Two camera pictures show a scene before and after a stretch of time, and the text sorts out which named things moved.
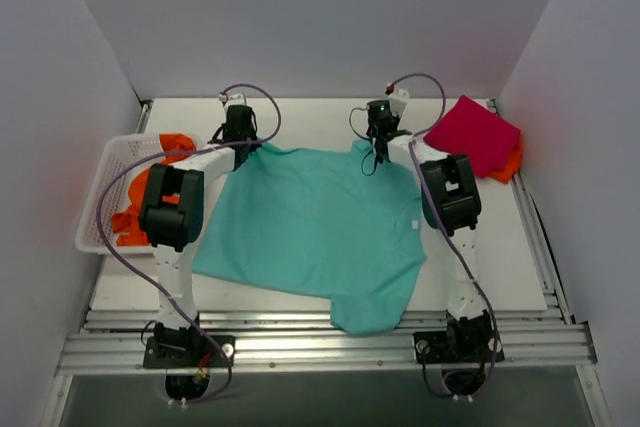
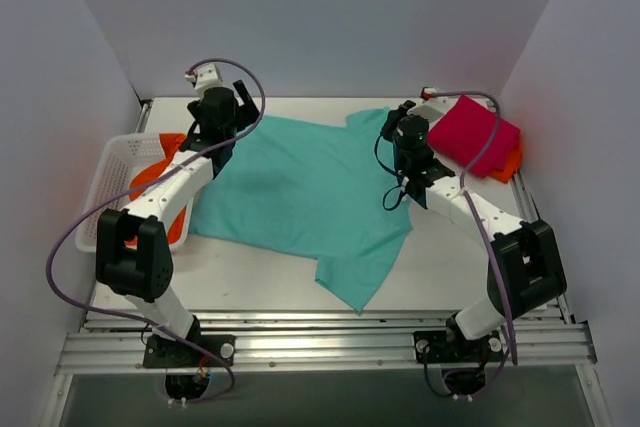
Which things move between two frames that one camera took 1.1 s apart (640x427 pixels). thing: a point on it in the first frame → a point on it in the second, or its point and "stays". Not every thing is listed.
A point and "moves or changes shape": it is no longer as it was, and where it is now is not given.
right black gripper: [379, 132] → [396, 118]
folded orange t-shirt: [512, 166] stays
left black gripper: [238, 135] → [245, 103]
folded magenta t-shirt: [470, 129] stays
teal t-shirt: [335, 223] moves or changes shape
